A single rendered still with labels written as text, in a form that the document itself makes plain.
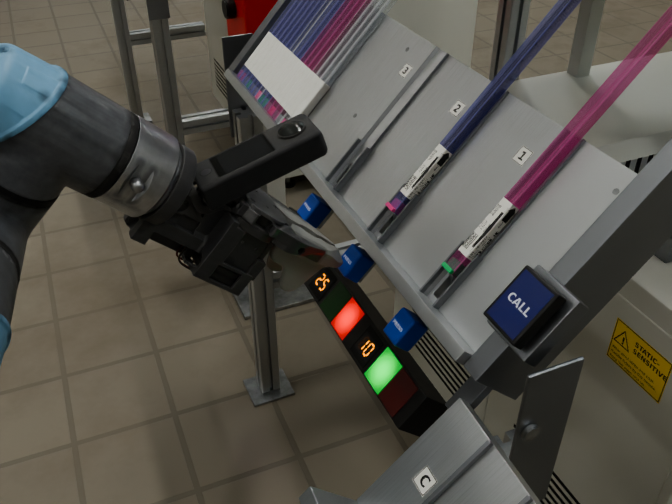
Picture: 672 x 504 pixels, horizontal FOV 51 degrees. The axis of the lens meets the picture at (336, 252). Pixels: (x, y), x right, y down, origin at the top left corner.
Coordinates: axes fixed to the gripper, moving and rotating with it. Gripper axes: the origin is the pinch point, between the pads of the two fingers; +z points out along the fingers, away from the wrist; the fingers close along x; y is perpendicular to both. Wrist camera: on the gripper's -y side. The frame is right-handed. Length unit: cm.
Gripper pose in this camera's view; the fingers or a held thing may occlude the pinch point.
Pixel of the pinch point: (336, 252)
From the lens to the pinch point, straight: 71.2
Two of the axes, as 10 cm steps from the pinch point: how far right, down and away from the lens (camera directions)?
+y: -6.2, 7.5, 2.1
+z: 6.7, 3.8, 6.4
